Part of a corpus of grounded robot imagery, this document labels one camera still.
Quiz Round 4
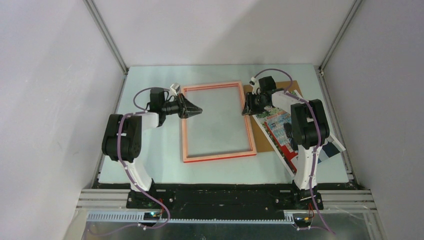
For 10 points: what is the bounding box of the purple cable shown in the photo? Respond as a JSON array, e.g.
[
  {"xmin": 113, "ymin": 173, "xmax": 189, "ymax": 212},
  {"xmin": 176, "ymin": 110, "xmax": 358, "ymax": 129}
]
[
  {"xmin": 252, "ymin": 68, "xmax": 336, "ymax": 236},
  {"xmin": 116, "ymin": 87, "xmax": 172, "ymax": 230}
]

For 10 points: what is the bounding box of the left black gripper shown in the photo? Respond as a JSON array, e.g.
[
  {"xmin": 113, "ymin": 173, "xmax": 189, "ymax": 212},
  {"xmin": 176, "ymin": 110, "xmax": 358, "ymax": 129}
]
[{"xmin": 161, "ymin": 93, "xmax": 203, "ymax": 119}]

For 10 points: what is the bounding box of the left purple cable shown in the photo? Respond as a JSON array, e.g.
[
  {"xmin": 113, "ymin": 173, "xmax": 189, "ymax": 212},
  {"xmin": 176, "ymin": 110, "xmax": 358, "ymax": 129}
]
[{"xmin": 116, "ymin": 87, "xmax": 172, "ymax": 230}]

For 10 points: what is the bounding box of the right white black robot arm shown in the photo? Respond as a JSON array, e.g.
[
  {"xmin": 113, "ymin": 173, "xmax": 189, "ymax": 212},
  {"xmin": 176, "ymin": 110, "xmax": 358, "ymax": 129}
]
[{"xmin": 241, "ymin": 76, "xmax": 330, "ymax": 209}]

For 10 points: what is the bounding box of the colourful printed photo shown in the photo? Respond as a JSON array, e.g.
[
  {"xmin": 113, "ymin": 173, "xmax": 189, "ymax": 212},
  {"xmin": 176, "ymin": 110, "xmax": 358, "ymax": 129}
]
[{"xmin": 252, "ymin": 107, "xmax": 346, "ymax": 177}]

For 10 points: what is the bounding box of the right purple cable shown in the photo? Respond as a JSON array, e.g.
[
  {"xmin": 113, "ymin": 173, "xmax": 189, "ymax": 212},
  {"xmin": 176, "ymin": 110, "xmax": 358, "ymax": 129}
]
[{"xmin": 252, "ymin": 68, "xmax": 336, "ymax": 236}]

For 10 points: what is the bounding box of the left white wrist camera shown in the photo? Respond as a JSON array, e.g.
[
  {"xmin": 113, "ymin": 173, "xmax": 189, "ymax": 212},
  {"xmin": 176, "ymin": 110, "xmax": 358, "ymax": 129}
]
[{"xmin": 169, "ymin": 83, "xmax": 181, "ymax": 96}]

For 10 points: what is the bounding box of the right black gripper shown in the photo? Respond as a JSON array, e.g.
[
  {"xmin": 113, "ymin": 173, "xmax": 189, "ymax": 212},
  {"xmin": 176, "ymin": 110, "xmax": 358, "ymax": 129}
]
[{"xmin": 242, "ymin": 91, "xmax": 268, "ymax": 116}]

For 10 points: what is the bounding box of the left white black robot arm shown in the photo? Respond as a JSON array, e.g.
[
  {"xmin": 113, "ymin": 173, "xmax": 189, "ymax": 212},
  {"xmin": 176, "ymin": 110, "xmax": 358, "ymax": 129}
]
[{"xmin": 101, "ymin": 83, "xmax": 203, "ymax": 208}]

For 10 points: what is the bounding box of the orange wooden picture frame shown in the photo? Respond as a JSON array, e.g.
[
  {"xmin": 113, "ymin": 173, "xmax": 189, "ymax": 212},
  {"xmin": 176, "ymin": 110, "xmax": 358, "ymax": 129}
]
[{"xmin": 181, "ymin": 81, "xmax": 257, "ymax": 163}]

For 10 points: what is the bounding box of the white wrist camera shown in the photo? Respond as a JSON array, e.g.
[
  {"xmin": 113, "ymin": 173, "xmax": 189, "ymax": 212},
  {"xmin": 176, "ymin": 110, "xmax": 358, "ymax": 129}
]
[
  {"xmin": 249, "ymin": 76, "xmax": 262, "ymax": 95},
  {"xmin": 169, "ymin": 83, "xmax": 181, "ymax": 96}
]

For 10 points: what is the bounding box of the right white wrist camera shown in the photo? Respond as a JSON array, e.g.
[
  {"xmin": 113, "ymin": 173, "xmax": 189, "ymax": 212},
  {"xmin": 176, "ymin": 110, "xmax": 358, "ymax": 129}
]
[{"xmin": 249, "ymin": 76, "xmax": 262, "ymax": 95}]

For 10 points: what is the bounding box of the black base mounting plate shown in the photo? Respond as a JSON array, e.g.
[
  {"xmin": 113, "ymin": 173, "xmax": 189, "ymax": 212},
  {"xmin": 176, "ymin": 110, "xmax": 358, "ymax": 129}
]
[{"xmin": 126, "ymin": 183, "xmax": 324, "ymax": 215}]

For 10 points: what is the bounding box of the aluminium front rail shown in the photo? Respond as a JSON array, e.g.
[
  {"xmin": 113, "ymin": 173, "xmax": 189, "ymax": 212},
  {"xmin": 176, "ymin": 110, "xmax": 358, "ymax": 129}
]
[{"xmin": 76, "ymin": 189, "xmax": 378, "ymax": 224}]

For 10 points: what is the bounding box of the clear acrylic sheet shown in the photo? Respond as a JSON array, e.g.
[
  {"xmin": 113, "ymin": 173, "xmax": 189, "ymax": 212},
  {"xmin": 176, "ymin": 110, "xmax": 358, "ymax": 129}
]
[{"xmin": 186, "ymin": 86, "xmax": 251, "ymax": 158}]

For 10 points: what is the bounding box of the brown cardboard backing board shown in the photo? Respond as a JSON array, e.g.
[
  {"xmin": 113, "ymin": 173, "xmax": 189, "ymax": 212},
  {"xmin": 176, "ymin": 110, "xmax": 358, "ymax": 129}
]
[{"xmin": 242, "ymin": 80, "xmax": 301, "ymax": 153}]

